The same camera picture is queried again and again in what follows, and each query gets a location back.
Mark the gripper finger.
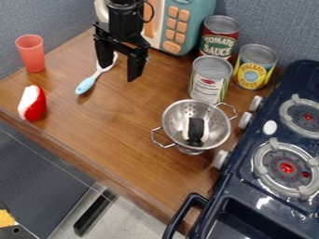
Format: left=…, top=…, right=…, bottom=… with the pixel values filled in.
left=125, top=51, right=148, bottom=83
left=93, top=37, right=117, bottom=69

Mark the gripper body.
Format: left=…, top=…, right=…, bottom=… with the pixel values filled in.
left=90, top=8, right=152, bottom=62

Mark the silver colander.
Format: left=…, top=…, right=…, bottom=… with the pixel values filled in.
left=149, top=98, right=240, bottom=156

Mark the red white toy sushi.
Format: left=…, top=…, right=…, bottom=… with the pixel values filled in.
left=16, top=84, right=49, bottom=122

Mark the blue white toy brush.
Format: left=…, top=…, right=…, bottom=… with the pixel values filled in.
left=73, top=51, right=120, bottom=96

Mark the toy microwave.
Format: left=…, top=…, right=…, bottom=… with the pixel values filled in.
left=93, top=0, right=218, bottom=57

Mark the pink plastic cup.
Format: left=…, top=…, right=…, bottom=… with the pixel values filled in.
left=13, top=34, right=47, bottom=74

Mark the white label can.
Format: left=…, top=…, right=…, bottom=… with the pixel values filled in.
left=187, top=55, right=235, bottom=105

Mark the red tomato sauce can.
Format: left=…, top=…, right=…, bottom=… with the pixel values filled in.
left=197, top=14, right=243, bottom=63

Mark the yellow pineapple can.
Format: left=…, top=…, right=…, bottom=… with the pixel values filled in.
left=231, top=43, right=280, bottom=91

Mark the toy stove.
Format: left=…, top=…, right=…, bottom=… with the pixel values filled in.
left=160, top=59, right=319, bottom=239

